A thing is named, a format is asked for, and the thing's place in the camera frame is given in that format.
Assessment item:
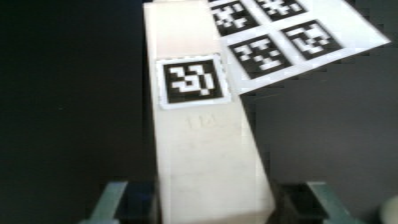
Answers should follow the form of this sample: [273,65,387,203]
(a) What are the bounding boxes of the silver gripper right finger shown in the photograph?
[271,180,369,224]

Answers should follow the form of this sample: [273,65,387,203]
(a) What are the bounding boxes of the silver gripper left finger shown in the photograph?
[78,179,159,224]

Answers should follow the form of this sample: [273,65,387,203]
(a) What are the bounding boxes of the white desk leg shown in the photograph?
[143,0,275,224]

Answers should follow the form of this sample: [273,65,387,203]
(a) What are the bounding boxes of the black tag marker plate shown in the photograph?
[207,0,388,93]

